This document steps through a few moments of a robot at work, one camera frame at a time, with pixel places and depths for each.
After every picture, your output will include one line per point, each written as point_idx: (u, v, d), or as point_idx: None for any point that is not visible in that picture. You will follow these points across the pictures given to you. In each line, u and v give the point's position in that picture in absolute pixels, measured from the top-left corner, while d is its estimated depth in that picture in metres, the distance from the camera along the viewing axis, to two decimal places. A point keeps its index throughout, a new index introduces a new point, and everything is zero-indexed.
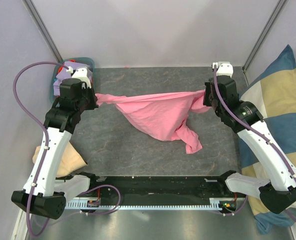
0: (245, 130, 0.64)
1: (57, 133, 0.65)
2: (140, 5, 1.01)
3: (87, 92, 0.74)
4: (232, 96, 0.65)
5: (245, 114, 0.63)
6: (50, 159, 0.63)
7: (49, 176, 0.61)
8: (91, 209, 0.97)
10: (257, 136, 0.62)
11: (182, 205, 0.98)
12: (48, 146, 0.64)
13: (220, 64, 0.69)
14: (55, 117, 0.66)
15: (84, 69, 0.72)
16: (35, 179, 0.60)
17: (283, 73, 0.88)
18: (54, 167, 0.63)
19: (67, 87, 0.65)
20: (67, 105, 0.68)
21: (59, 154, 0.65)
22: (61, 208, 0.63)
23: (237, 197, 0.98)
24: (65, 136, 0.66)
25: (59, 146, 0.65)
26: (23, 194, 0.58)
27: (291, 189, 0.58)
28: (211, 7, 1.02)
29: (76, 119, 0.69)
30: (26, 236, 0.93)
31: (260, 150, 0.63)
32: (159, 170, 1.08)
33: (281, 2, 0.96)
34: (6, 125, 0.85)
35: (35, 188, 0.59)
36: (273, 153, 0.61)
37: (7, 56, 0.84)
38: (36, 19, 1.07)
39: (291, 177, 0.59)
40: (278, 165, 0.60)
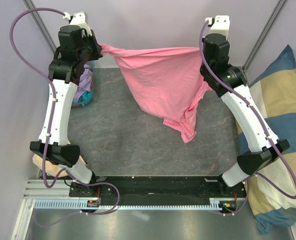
0: (227, 92, 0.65)
1: (63, 84, 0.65)
2: (140, 5, 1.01)
3: (88, 41, 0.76)
4: (224, 58, 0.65)
5: (230, 78, 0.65)
6: (60, 111, 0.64)
7: (61, 126, 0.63)
8: (91, 209, 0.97)
10: (238, 98, 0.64)
11: (182, 205, 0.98)
12: (56, 98, 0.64)
13: (216, 19, 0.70)
14: (59, 68, 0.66)
15: (82, 15, 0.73)
16: (49, 129, 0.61)
17: (283, 73, 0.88)
18: (64, 118, 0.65)
19: (67, 35, 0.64)
20: (68, 55, 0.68)
21: (67, 106, 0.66)
22: (75, 155, 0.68)
23: (237, 197, 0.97)
24: (72, 87, 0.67)
25: (67, 97, 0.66)
26: (40, 144, 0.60)
27: (264, 149, 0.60)
28: (211, 7, 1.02)
29: (80, 69, 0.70)
30: (26, 236, 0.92)
31: (240, 112, 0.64)
32: (159, 170, 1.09)
33: (281, 2, 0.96)
34: (6, 125, 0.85)
35: (50, 137, 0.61)
36: (252, 116, 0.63)
37: (7, 57, 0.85)
38: (36, 19, 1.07)
39: (266, 139, 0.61)
40: (255, 128, 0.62)
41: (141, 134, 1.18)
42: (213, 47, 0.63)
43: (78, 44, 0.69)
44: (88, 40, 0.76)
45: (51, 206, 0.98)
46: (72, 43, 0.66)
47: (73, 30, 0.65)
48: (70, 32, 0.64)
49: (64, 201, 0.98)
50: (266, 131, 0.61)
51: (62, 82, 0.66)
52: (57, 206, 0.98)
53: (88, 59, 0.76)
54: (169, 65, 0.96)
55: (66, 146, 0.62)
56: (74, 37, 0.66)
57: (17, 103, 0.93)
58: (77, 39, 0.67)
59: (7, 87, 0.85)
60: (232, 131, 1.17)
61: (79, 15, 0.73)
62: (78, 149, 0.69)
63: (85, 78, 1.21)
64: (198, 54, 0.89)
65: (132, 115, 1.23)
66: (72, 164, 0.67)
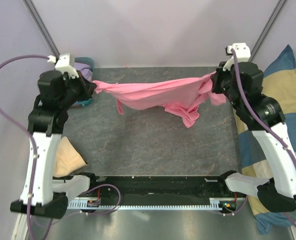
0: (263, 131, 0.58)
1: (45, 137, 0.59)
2: (140, 6, 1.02)
3: (74, 82, 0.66)
4: (257, 89, 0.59)
5: (267, 114, 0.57)
6: (42, 167, 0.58)
7: (44, 183, 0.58)
8: (91, 209, 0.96)
10: (275, 139, 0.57)
11: (181, 205, 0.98)
12: (38, 154, 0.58)
13: (236, 46, 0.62)
14: (38, 119, 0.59)
15: (66, 57, 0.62)
16: (30, 189, 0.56)
17: (283, 73, 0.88)
18: (48, 173, 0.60)
19: (46, 84, 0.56)
20: (49, 105, 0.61)
21: (51, 159, 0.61)
22: (63, 206, 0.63)
23: (237, 197, 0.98)
24: (55, 139, 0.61)
25: (50, 150, 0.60)
26: (22, 205, 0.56)
27: None
28: (211, 7, 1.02)
29: (62, 118, 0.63)
30: (26, 236, 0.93)
31: (274, 154, 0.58)
32: (159, 170, 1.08)
33: (281, 2, 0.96)
34: (5, 126, 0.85)
35: (32, 198, 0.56)
36: (287, 159, 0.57)
37: (7, 57, 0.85)
38: (37, 20, 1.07)
39: None
40: (290, 173, 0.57)
41: (141, 133, 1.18)
42: (245, 77, 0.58)
43: (60, 91, 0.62)
44: (75, 82, 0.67)
45: None
46: (52, 91, 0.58)
47: (53, 79, 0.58)
48: (50, 81, 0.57)
49: None
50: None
51: (44, 135, 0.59)
52: None
53: (74, 102, 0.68)
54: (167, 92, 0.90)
55: (50, 205, 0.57)
56: (56, 83, 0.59)
57: (17, 103, 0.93)
58: (59, 84, 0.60)
59: (7, 87, 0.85)
60: (232, 131, 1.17)
61: (64, 57, 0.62)
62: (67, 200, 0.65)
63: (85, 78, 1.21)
64: (196, 82, 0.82)
65: (132, 115, 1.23)
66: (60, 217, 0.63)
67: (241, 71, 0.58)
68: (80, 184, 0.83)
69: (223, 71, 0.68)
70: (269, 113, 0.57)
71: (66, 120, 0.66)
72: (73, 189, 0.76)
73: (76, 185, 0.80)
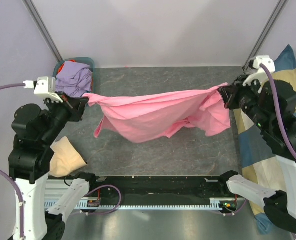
0: (291, 159, 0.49)
1: (28, 185, 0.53)
2: (140, 6, 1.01)
3: (58, 107, 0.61)
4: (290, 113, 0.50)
5: None
6: (30, 210, 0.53)
7: (35, 225, 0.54)
8: (91, 209, 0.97)
10: None
11: (181, 205, 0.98)
12: (23, 201, 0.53)
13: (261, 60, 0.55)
14: (20, 161, 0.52)
15: (44, 82, 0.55)
16: (22, 233, 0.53)
17: (283, 73, 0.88)
18: (38, 213, 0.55)
19: (22, 126, 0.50)
20: (29, 144, 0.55)
21: (40, 197, 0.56)
22: (59, 231, 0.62)
23: (237, 197, 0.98)
24: (41, 181, 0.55)
25: (35, 194, 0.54)
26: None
27: None
28: (211, 7, 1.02)
29: (46, 158, 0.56)
30: None
31: None
32: (159, 170, 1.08)
33: (281, 2, 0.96)
34: (5, 126, 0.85)
35: None
36: None
37: (7, 57, 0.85)
38: (37, 20, 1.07)
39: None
40: None
41: None
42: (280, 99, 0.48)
43: (40, 129, 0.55)
44: (59, 106, 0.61)
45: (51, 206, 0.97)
46: (30, 132, 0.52)
47: (30, 119, 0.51)
48: (27, 123, 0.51)
49: None
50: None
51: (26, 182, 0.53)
52: None
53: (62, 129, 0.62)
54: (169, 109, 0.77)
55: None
56: (33, 124, 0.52)
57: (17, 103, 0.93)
58: (39, 122, 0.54)
59: (7, 88, 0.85)
60: (232, 131, 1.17)
61: (41, 82, 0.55)
62: (61, 226, 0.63)
63: (85, 78, 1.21)
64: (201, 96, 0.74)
65: None
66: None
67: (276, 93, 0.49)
68: (79, 194, 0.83)
69: (242, 86, 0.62)
70: None
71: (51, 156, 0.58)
72: (70, 202, 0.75)
73: (74, 196, 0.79)
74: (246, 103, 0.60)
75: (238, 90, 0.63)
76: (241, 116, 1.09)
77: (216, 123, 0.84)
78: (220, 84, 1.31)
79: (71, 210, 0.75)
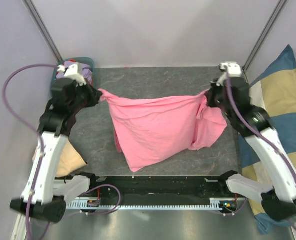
0: (253, 137, 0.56)
1: (53, 137, 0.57)
2: (140, 6, 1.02)
3: (81, 90, 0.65)
4: (246, 100, 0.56)
5: (256, 121, 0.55)
6: (47, 166, 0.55)
7: (47, 182, 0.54)
8: (91, 209, 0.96)
10: (265, 144, 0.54)
11: (182, 205, 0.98)
12: (44, 152, 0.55)
13: (227, 64, 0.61)
14: (49, 121, 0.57)
15: (75, 65, 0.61)
16: (32, 186, 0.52)
17: (283, 74, 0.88)
18: (50, 174, 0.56)
19: (59, 89, 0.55)
20: (60, 108, 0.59)
21: (55, 161, 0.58)
22: (61, 211, 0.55)
23: (237, 197, 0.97)
24: (62, 141, 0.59)
25: (56, 150, 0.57)
26: (21, 203, 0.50)
27: (295, 201, 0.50)
28: (211, 7, 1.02)
29: (70, 122, 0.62)
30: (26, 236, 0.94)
31: (267, 159, 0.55)
32: (159, 170, 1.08)
33: (281, 2, 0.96)
34: (6, 125, 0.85)
35: (33, 195, 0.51)
36: (280, 164, 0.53)
37: (7, 57, 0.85)
38: (36, 19, 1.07)
39: None
40: (284, 176, 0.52)
41: None
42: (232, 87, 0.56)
43: (71, 96, 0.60)
44: (83, 89, 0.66)
45: None
46: (65, 96, 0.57)
47: (66, 85, 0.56)
48: (63, 86, 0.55)
49: None
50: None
51: (52, 135, 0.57)
52: None
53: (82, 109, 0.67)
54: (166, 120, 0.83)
55: (47, 207, 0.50)
56: (68, 89, 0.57)
57: (17, 103, 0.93)
58: (71, 88, 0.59)
59: (7, 88, 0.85)
60: (232, 131, 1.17)
61: (72, 66, 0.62)
62: (65, 205, 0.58)
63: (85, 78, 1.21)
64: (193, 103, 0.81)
65: None
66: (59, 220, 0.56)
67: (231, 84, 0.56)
68: (79, 186, 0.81)
69: (216, 86, 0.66)
70: (257, 120, 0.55)
71: (73, 125, 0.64)
72: (72, 191, 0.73)
73: (75, 186, 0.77)
74: (217, 98, 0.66)
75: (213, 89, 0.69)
76: None
77: (215, 126, 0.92)
78: None
79: (70, 201, 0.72)
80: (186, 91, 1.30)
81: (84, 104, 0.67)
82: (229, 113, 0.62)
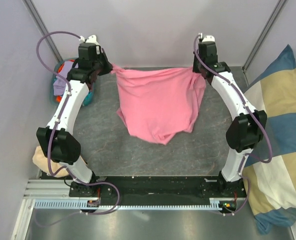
0: (214, 77, 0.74)
1: (79, 84, 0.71)
2: (140, 6, 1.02)
3: (100, 57, 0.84)
4: (212, 55, 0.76)
5: (216, 66, 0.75)
6: (71, 105, 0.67)
7: (70, 117, 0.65)
8: (91, 209, 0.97)
10: (221, 79, 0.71)
11: (181, 205, 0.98)
12: (71, 93, 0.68)
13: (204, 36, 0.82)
14: (75, 73, 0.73)
15: (94, 36, 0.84)
16: (59, 116, 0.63)
17: (283, 73, 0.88)
18: (73, 112, 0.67)
19: (86, 48, 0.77)
20: (84, 65, 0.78)
21: (78, 102, 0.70)
22: (76, 152, 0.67)
23: (237, 197, 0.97)
24: (84, 89, 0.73)
25: (79, 95, 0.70)
26: (47, 129, 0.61)
27: (243, 115, 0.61)
28: (211, 7, 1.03)
29: (93, 77, 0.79)
30: (27, 236, 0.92)
31: (224, 91, 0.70)
32: (159, 170, 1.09)
33: (281, 2, 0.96)
34: (6, 125, 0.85)
35: (58, 123, 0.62)
36: (232, 91, 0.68)
37: (7, 56, 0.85)
38: (36, 19, 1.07)
39: (244, 108, 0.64)
40: (235, 99, 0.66)
41: None
42: (202, 46, 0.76)
43: (92, 57, 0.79)
44: (102, 56, 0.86)
45: (51, 206, 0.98)
46: (89, 56, 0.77)
47: (91, 45, 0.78)
48: (88, 47, 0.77)
49: (64, 202, 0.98)
50: (243, 101, 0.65)
51: (77, 83, 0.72)
52: (57, 206, 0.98)
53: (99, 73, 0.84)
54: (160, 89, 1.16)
55: (70, 137, 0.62)
56: (91, 52, 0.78)
57: (17, 103, 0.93)
58: (92, 51, 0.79)
59: (6, 88, 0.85)
60: None
61: (91, 37, 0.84)
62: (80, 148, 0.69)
63: None
64: (182, 73, 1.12)
65: None
66: (73, 159, 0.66)
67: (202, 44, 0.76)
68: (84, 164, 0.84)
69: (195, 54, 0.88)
70: (217, 66, 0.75)
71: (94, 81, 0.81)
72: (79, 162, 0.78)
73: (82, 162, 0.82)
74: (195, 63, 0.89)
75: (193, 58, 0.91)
76: None
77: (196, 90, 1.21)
78: None
79: (77, 170, 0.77)
80: None
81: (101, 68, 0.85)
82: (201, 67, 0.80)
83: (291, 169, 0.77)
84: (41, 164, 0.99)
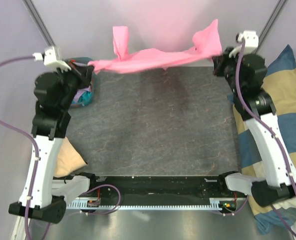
0: (253, 119, 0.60)
1: (47, 141, 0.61)
2: (140, 6, 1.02)
3: (70, 74, 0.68)
4: (257, 83, 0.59)
5: (258, 104, 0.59)
6: (43, 170, 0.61)
7: (44, 187, 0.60)
8: (91, 209, 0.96)
10: (263, 127, 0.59)
11: (181, 205, 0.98)
12: (39, 157, 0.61)
13: (246, 35, 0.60)
14: (43, 121, 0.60)
15: (51, 51, 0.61)
16: (30, 191, 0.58)
17: (283, 74, 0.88)
18: (48, 177, 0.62)
19: (43, 92, 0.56)
20: (50, 110, 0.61)
21: (52, 164, 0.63)
22: (60, 211, 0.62)
23: (237, 197, 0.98)
24: (57, 142, 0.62)
25: (51, 153, 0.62)
26: (20, 207, 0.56)
27: (282, 185, 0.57)
28: (211, 8, 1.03)
29: (66, 121, 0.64)
30: (27, 236, 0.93)
31: (263, 142, 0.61)
32: (159, 170, 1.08)
33: (282, 2, 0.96)
34: (5, 126, 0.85)
35: (31, 200, 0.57)
36: (275, 149, 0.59)
37: (7, 57, 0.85)
38: (36, 20, 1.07)
39: (287, 175, 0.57)
40: (278, 162, 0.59)
41: (141, 133, 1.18)
42: (250, 69, 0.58)
43: (58, 94, 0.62)
44: (70, 73, 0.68)
45: None
46: (51, 97, 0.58)
47: (50, 86, 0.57)
48: (46, 89, 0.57)
49: None
50: (288, 168, 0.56)
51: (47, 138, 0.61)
52: None
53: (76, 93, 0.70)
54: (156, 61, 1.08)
55: (46, 209, 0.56)
56: (52, 91, 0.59)
57: (17, 104, 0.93)
58: (56, 87, 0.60)
59: (6, 88, 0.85)
60: (232, 131, 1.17)
61: (49, 52, 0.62)
62: (65, 205, 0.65)
63: None
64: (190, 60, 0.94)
65: (132, 115, 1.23)
66: (58, 221, 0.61)
67: (247, 64, 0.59)
68: (80, 186, 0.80)
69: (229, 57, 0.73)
70: (259, 103, 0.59)
71: (69, 120, 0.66)
72: (72, 190, 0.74)
73: (75, 186, 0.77)
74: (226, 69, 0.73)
75: (225, 60, 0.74)
76: None
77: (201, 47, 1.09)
78: (220, 84, 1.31)
79: (71, 198, 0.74)
80: (186, 91, 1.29)
81: (71, 95, 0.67)
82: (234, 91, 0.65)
83: None
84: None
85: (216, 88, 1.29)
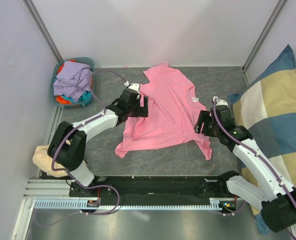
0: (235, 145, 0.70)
1: (112, 115, 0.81)
2: (140, 6, 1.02)
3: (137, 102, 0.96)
4: (227, 120, 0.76)
5: (236, 133, 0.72)
6: (100, 121, 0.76)
7: (93, 128, 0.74)
8: (91, 209, 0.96)
10: (246, 149, 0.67)
11: (181, 205, 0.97)
12: (103, 114, 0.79)
13: (218, 100, 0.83)
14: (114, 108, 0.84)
15: (137, 86, 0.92)
16: (86, 122, 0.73)
17: (283, 73, 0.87)
18: (97, 129, 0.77)
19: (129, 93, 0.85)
20: (122, 106, 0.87)
21: (104, 125, 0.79)
22: (76, 163, 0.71)
23: (237, 197, 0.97)
24: (112, 120, 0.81)
25: (109, 120, 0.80)
26: (71, 126, 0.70)
27: (279, 195, 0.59)
28: (211, 7, 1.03)
29: (124, 117, 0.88)
30: (27, 236, 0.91)
31: (251, 163, 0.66)
32: (159, 170, 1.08)
33: (281, 2, 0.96)
34: (5, 125, 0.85)
35: (82, 126, 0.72)
36: (261, 164, 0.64)
37: (7, 56, 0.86)
38: (37, 19, 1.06)
39: (280, 186, 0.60)
40: (267, 175, 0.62)
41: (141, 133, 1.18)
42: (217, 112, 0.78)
43: (131, 103, 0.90)
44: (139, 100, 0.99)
45: (51, 206, 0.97)
46: (129, 100, 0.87)
47: (134, 92, 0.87)
48: (131, 93, 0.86)
49: (65, 202, 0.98)
50: (278, 178, 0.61)
51: (113, 112, 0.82)
52: (57, 206, 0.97)
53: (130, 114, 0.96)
54: (166, 119, 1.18)
55: (82, 143, 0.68)
56: (133, 98, 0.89)
57: (18, 103, 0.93)
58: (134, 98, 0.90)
59: (6, 87, 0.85)
60: None
61: (135, 85, 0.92)
62: (81, 160, 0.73)
63: (85, 78, 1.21)
64: (189, 127, 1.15)
65: None
66: (70, 168, 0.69)
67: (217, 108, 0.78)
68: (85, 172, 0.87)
69: (207, 115, 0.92)
70: (236, 132, 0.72)
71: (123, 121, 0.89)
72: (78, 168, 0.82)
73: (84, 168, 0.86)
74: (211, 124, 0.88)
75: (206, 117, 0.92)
76: (241, 115, 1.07)
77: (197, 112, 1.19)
78: (219, 84, 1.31)
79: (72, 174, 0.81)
80: None
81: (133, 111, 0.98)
82: (220, 133, 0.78)
83: (292, 168, 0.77)
84: (60, 173, 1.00)
85: (216, 88, 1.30)
